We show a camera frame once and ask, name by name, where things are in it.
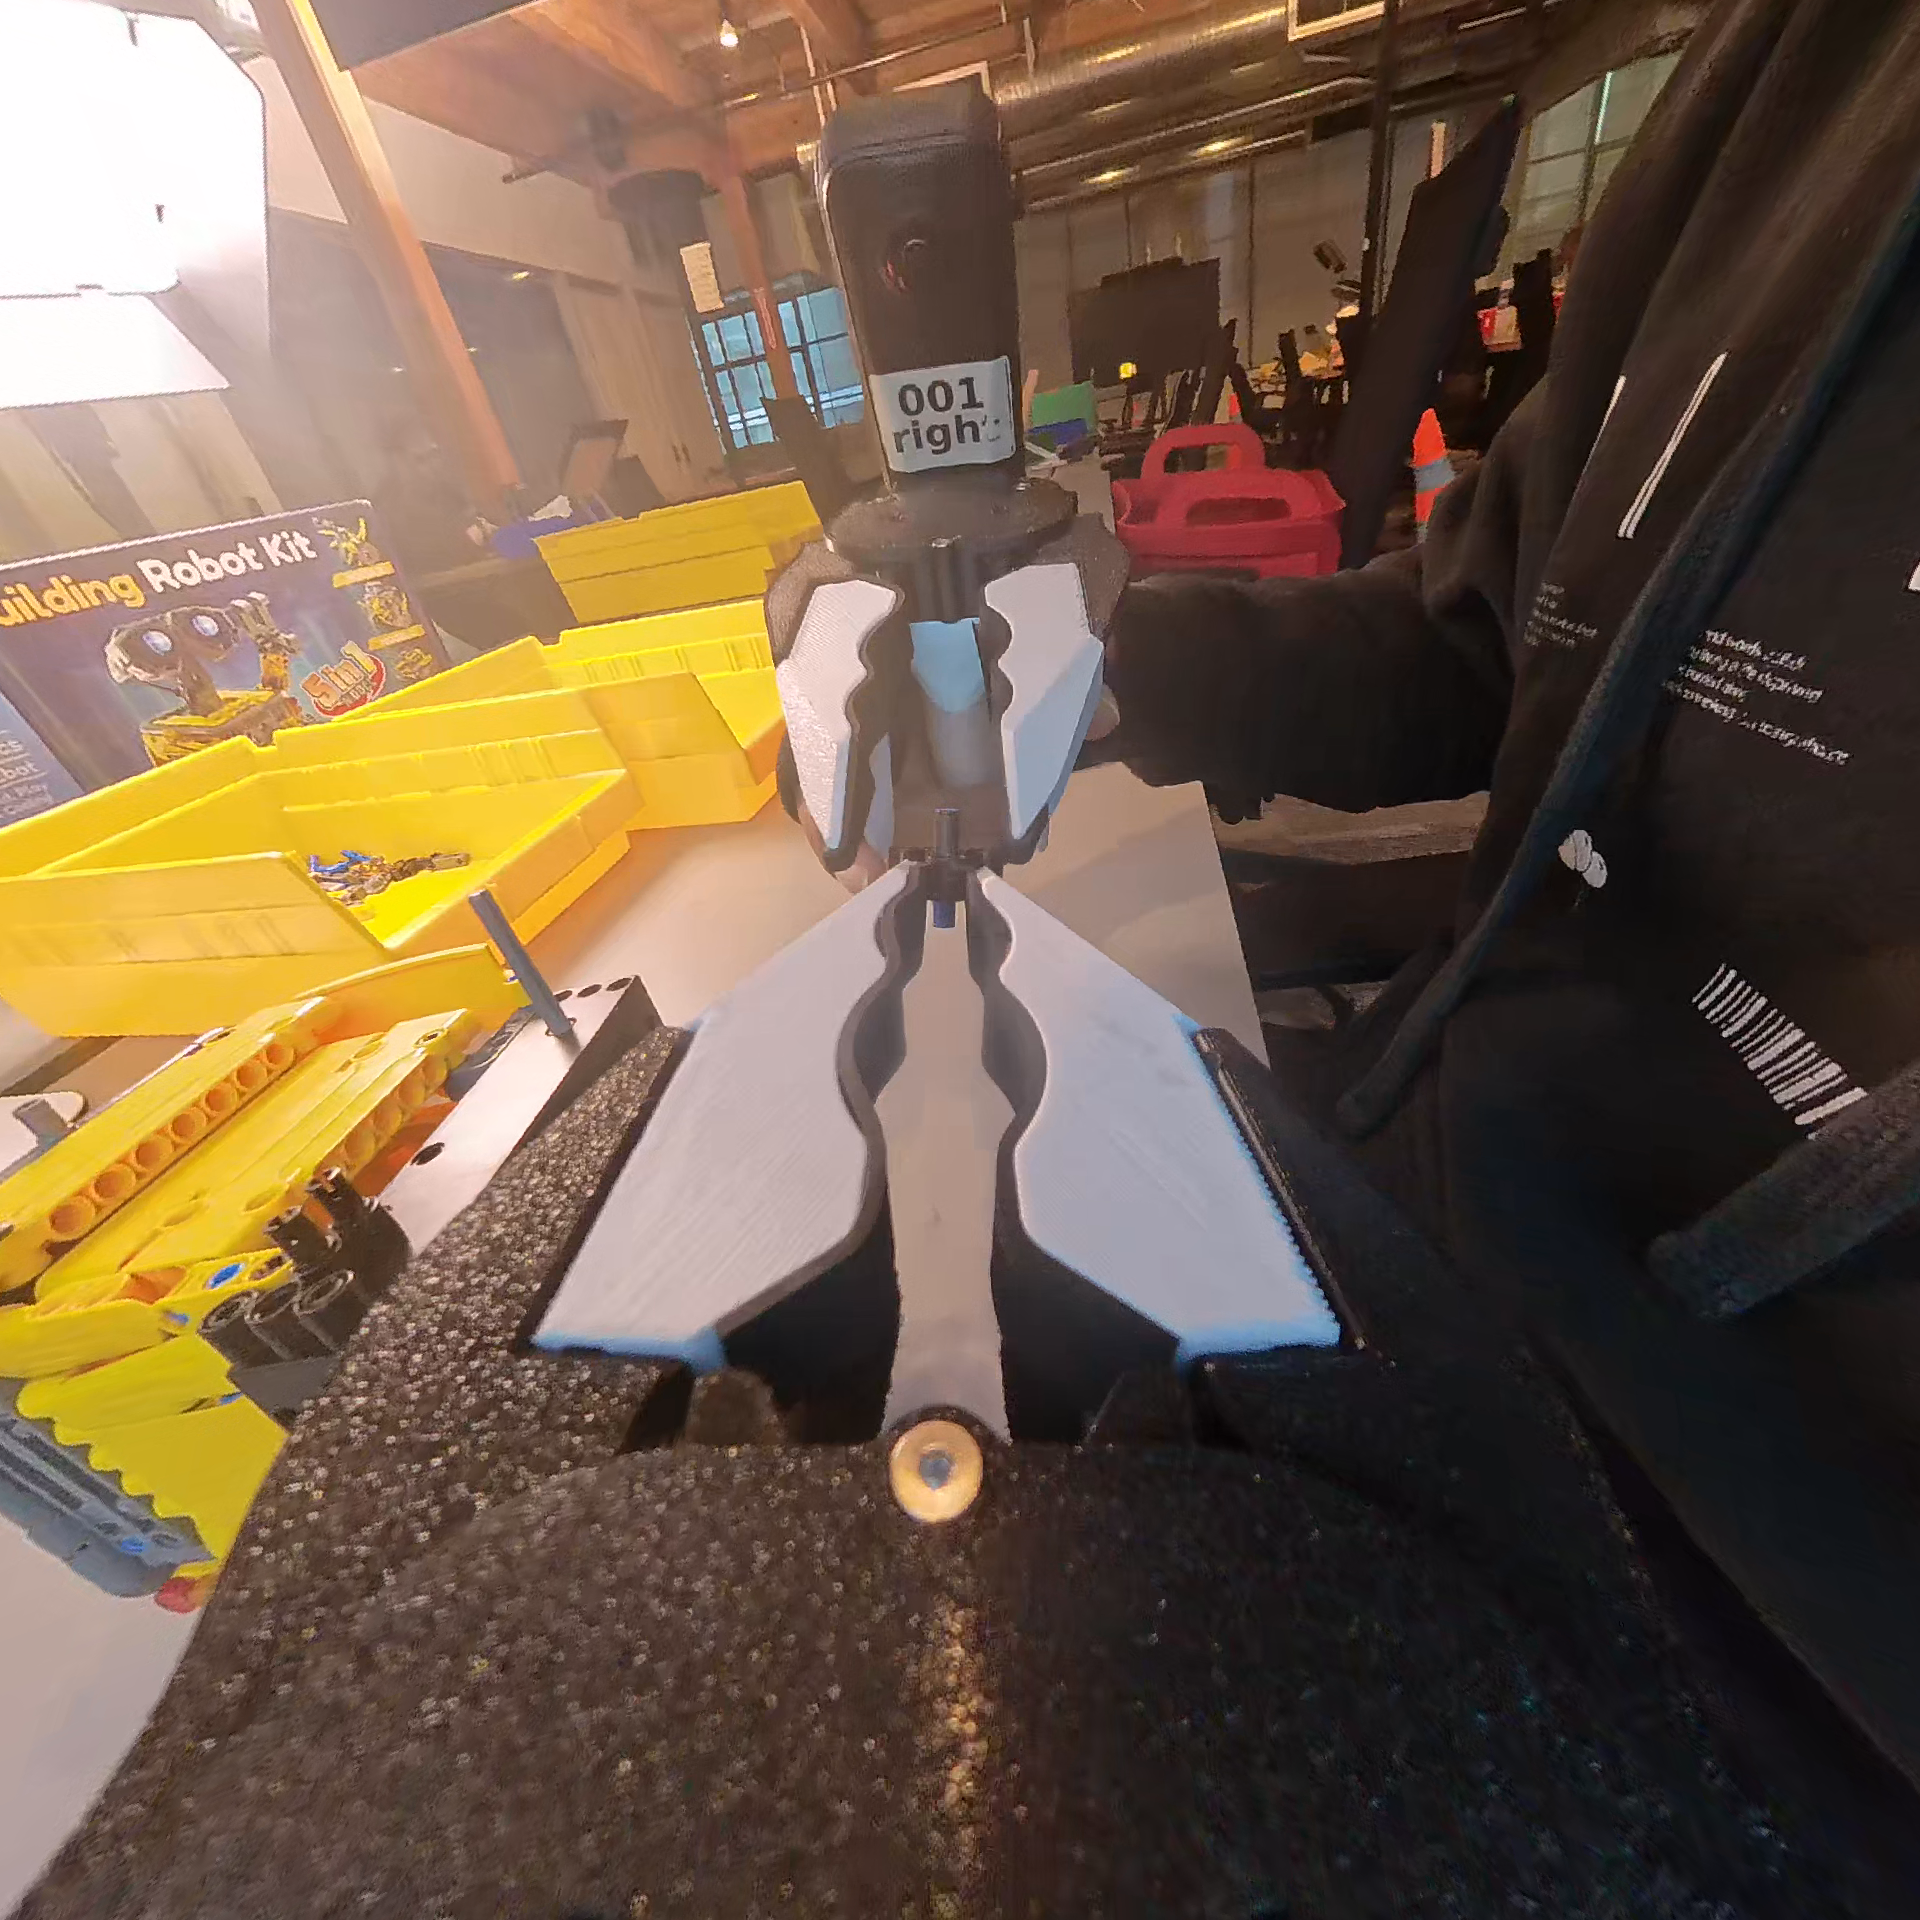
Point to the person's right forearm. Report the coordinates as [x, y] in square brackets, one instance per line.
[1323, 676]

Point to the loose metal parts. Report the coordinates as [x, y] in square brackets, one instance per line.
[391, 876]

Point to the red plastic canister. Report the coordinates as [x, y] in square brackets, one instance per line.
[1201, 444]
[1231, 527]

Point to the yellow plastic bin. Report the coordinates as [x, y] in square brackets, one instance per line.
[676, 737]
[121, 901]
[676, 556]

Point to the blue printed cardboard box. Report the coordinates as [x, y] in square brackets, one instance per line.
[181, 601]

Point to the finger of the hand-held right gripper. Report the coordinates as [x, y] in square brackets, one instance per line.
[1052, 692]
[833, 708]

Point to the person in black hoodie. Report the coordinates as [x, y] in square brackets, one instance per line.
[1680, 901]

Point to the grey metal axle rod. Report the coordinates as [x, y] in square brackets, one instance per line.
[517, 967]

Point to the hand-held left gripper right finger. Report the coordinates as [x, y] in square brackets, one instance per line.
[1171, 1201]

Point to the small black connector pin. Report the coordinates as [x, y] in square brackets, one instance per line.
[943, 876]

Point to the grey desk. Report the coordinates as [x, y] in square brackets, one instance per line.
[676, 916]

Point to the yellow toy block robot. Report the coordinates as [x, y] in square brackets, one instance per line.
[181, 1142]

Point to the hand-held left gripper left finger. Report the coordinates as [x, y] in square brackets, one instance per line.
[721, 1201]

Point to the orange traffic cone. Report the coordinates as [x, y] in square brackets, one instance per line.
[1437, 480]

